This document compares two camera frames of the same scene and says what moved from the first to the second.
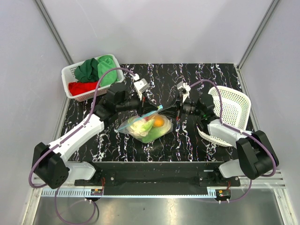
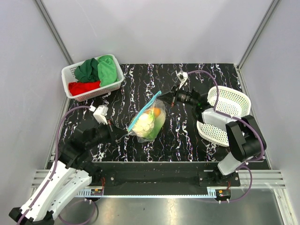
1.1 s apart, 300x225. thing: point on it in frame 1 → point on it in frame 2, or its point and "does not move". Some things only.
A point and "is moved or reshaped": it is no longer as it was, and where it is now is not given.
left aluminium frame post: [67, 57] does not move
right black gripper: [170, 112] → [169, 97]
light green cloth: [106, 63] does not move
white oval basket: [236, 108] does not move
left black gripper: [148, 108] → [118, 132]
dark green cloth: [88, 71] does not move
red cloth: [77, 88] does not move
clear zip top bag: [149, 127] is moved or reshaped
